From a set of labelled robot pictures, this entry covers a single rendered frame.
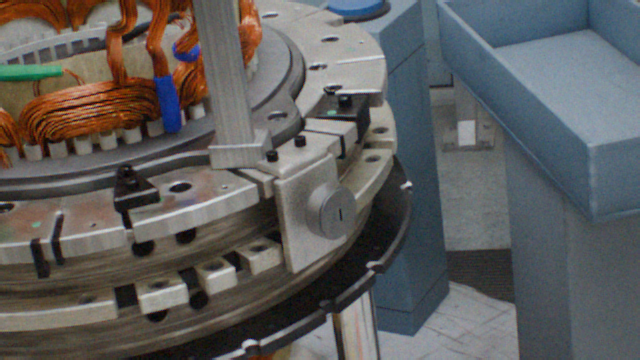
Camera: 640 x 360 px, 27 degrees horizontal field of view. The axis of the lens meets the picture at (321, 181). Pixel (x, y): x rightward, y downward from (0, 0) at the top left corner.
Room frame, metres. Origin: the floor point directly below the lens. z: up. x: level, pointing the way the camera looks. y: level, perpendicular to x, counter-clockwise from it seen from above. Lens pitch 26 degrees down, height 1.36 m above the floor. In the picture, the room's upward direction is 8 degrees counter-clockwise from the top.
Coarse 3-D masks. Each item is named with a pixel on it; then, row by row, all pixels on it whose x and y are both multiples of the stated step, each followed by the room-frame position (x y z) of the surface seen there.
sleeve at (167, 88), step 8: (160, 80) 0.58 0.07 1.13; (168, 80) 0.58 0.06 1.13; (160, 88) 0.58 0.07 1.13; (168, 88) 0.58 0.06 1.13; (160, 96) 0.58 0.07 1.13; (168, 96) 0.58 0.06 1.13; (176, 96) 0.58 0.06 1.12; (160, 104) 0.58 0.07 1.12; (168, 104) 0.58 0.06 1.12; (176, 104) 0.58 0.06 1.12; (168, 112) 0.58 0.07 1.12; (176, 112) 0.58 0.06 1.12; (168, 120) 0.58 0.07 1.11; (176, 120) 0.58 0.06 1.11; (168, 128) 0.58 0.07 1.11; (176, 128) 0.58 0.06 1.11
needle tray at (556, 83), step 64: (448, 0) 0.83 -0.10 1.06; (512, 0) 0.84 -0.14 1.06; (576, 0) 0.85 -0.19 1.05; (448, 64) 0.82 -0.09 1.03; (512, 64) 0.80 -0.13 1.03; (576, 64) 0.79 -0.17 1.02; (512, 128) 0.70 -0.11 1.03; (576, 128) 0.61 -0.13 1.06; (512, 192) 0.75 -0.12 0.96; (576, 192) 0.61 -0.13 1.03; (512, 256) 0.76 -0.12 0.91; (576, 256) 0.67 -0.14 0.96; (576, 320) 0.66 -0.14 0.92
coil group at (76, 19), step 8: (72, 0) 0.75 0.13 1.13; (80, 0) 0.75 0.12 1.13; (88, 0) 0.75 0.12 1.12; (96, 0) 0.75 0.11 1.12; (104, 0) 0.75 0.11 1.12; (112, 0) 0.75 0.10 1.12; (136, 0) 0.75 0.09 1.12; (144, 0) 0.74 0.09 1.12; (152, 0) 0.74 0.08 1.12; (72, 8) 0.75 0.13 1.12; (80, 8) 0.75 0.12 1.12; (88, 8) 0.75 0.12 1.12; (152, 8) 0.74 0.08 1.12; (72, 16) 0.75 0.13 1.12; (80, 16) 0.75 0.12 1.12; (72, 24) 0.75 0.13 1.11; (80, 24) 0.75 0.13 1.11
